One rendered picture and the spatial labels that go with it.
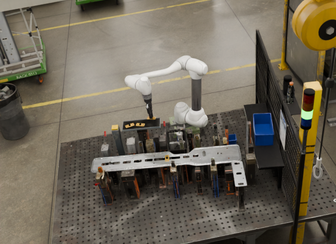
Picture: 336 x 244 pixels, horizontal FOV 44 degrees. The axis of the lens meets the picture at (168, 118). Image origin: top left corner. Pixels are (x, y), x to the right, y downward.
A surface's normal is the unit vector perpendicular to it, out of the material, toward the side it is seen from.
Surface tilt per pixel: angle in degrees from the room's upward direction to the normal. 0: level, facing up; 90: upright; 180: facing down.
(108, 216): 0
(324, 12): 80
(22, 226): 0
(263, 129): 0
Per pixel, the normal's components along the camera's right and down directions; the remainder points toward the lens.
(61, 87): -0.12, -0.78
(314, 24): -0.01, 0.55
